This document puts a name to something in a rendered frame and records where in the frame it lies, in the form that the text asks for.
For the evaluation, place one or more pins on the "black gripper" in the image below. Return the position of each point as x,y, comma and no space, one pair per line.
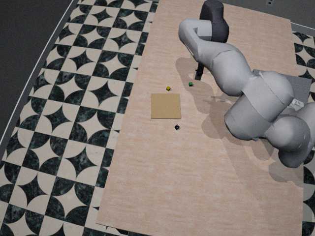
199,72

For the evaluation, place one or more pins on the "tan square mat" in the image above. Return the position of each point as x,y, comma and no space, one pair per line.
165,106

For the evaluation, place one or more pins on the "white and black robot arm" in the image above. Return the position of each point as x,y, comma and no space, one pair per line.
268,107

